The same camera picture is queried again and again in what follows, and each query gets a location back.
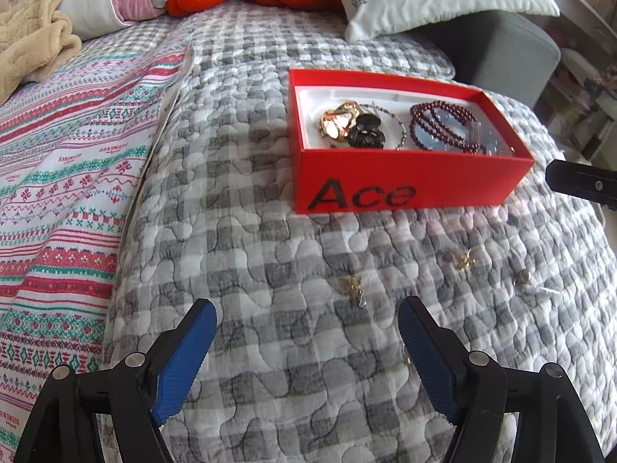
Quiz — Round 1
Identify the pink pearl earring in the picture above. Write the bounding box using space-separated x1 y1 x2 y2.
514 269 561 298

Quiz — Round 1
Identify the gold clover earring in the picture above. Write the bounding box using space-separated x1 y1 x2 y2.
454 249 477 270
342 275 367 308

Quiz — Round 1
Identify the dark red garnet bead bracelet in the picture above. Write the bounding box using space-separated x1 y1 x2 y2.
408 99 489 156

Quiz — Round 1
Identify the black flower hair clip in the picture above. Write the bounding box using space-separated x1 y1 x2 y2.
347 113 385 149

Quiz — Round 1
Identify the thin green bead bracelet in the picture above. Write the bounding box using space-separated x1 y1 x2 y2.
359 101 410 152

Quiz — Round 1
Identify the gold flower hair clip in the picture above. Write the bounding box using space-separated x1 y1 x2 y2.
319 100 364 146

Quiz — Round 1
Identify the white bookshelf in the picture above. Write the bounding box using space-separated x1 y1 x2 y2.
534 0 616 169

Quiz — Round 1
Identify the red Ace cardboard box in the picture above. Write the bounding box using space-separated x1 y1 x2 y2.
288 69 534 214

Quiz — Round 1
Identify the striped patterned bedsheet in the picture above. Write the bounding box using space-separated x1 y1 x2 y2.
1 35 191 462

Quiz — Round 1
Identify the beige fleece blanket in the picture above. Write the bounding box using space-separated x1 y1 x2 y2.
1 0 82 101

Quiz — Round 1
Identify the grey upholstered bed frame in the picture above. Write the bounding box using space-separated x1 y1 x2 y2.
418 10 561 108

